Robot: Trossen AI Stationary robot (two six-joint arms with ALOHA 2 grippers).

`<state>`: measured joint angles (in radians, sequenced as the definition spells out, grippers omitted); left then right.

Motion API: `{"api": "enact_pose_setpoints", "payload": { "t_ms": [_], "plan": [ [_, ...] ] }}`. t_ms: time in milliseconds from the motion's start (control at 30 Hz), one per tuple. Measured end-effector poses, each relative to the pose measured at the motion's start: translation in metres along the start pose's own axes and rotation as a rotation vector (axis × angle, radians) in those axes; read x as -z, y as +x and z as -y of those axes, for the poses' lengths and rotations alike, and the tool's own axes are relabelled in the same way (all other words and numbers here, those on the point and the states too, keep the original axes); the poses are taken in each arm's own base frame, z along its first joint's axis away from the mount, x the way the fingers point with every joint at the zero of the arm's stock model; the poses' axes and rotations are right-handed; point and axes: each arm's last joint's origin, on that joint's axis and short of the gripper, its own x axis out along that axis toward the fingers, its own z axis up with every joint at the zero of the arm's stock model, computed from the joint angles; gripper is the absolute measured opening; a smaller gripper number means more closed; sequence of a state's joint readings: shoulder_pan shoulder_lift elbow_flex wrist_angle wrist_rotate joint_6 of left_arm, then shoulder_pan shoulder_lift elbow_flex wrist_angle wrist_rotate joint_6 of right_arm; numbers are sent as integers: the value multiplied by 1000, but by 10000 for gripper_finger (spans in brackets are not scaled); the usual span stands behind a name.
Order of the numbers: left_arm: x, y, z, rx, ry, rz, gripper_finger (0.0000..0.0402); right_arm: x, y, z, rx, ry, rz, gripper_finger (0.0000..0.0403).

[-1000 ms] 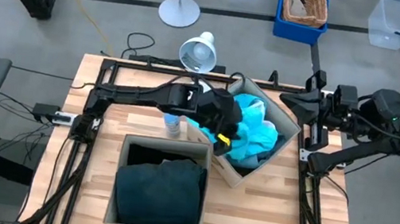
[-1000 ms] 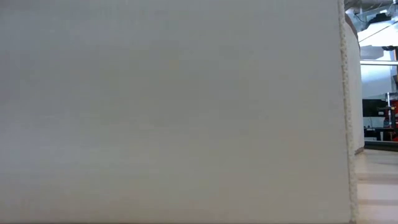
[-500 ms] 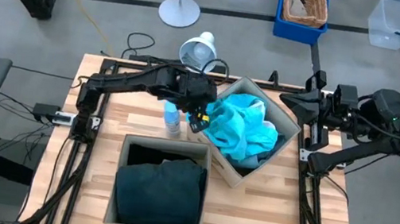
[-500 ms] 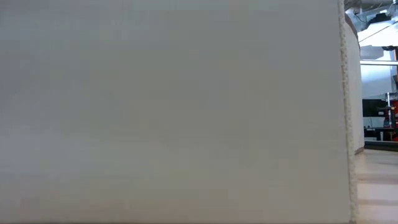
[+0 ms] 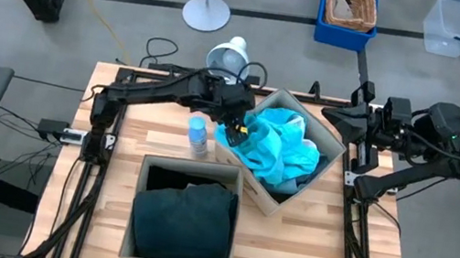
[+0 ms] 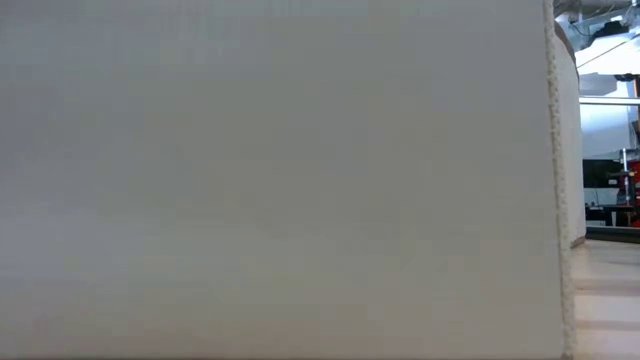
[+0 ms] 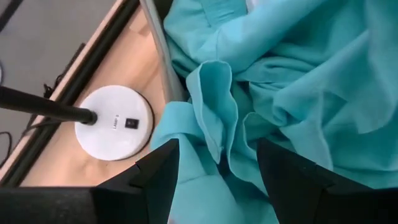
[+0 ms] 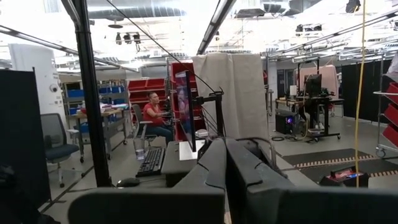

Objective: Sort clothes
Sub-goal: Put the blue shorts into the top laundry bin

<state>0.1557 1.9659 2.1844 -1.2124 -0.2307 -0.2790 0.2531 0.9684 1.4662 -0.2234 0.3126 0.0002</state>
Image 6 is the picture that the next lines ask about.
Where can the red machine stand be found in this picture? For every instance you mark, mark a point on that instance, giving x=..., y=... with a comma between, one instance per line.
x=631, y=190

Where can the black table edge rail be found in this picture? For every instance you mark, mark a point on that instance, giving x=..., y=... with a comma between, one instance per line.
x=612, y=235

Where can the silver horizontal bar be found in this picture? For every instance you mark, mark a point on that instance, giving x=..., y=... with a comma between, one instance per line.
x=610, y=101

